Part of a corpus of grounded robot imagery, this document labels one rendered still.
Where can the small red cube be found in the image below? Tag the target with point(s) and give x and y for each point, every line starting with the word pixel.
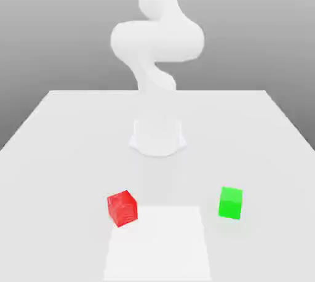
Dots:
pixel 122 208

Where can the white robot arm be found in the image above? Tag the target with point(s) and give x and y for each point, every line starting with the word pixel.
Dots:
pixel 157 40

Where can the small green cube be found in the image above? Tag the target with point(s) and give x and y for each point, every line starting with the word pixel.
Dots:
pixel 230 203

